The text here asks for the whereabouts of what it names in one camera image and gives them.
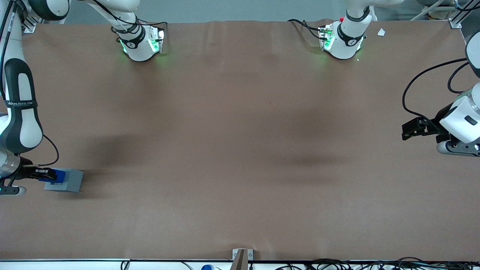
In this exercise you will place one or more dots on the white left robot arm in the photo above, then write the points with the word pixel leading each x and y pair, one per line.
pixel 345 41

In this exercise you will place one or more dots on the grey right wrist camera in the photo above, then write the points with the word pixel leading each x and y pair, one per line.
pixel 15 190

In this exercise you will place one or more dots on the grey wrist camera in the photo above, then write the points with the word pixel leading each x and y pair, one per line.
pixel 455 148
pixel 15 190

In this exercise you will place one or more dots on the metal bracket with brown post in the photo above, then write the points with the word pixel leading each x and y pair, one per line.
pixel 240 258

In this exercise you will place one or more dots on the white table edge rail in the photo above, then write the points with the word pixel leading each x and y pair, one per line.
pixel 75 265

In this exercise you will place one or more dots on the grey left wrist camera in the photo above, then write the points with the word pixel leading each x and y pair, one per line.
pixel 455 148

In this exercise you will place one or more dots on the small white paper scrap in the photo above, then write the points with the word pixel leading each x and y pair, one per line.
pixel 381 32

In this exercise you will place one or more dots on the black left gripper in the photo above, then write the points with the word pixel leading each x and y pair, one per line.
pixel 436 122

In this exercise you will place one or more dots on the aluminium frame post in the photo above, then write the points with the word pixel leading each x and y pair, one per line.
pixel 30 27
pixel 455 23

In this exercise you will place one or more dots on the blue plastic part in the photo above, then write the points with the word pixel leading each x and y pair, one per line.
pixel 60 175

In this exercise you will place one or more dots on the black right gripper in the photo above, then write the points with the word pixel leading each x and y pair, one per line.
pixel 26 173

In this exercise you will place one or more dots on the brown table cover sheet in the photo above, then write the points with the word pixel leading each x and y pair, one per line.
pixel 240 150

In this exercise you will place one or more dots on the gray square base block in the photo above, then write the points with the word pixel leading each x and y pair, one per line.
pixel 73 180

